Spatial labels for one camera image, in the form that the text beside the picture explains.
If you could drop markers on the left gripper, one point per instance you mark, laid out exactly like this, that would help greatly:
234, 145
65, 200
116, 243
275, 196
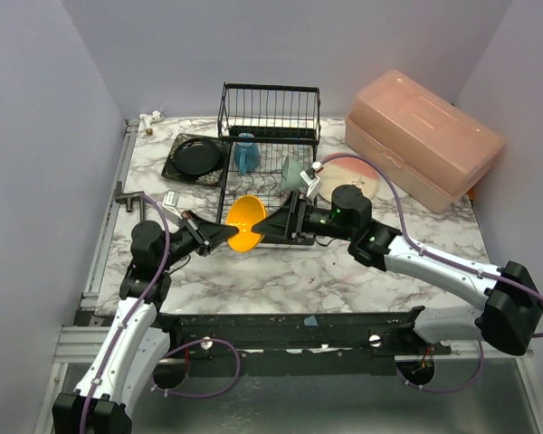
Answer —
198, 233

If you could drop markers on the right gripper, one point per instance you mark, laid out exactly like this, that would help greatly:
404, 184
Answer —
294, 218

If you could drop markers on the yellow bowl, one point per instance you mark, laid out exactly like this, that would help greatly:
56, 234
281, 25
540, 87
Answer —
245, 212

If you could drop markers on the mint green bowl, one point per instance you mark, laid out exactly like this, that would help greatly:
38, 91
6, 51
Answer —
291, 179

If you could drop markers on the black patterned square plate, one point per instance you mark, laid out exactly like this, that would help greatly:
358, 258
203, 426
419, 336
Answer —
170, 172

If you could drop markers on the blue floral mug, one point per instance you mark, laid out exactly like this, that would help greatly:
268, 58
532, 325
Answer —
246, 154

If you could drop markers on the black round plate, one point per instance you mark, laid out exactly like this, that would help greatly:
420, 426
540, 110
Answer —
196, 156

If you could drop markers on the pink beige round plate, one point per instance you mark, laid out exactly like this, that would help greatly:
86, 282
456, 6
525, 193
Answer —
348, 170

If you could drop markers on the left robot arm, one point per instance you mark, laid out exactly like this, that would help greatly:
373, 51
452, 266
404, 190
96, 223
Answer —
104, 399

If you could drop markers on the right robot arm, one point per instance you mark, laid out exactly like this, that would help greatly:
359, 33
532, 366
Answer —
503, 306

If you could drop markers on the black front mounting bar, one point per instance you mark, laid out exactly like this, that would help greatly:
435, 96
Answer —
294, 345

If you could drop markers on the white corner fixture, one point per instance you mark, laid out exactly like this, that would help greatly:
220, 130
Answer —
147, 121

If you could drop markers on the pink plastic storage box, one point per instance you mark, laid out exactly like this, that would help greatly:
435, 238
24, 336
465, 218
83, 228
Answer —
425, 145

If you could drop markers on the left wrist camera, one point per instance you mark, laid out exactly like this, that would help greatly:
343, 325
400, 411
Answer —
169, 205

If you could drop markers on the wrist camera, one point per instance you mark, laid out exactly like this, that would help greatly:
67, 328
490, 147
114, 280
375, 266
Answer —
169, 205
310, 177

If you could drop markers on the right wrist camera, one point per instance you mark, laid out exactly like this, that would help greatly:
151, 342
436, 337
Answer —
310, 177

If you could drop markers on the black wire dish rack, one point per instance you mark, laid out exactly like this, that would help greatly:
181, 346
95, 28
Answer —
282, 121

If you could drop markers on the dark metal T handle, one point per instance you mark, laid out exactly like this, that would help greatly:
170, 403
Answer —
129, 199

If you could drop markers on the aluminium left rail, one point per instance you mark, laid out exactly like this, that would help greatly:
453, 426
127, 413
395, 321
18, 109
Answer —
91, 290

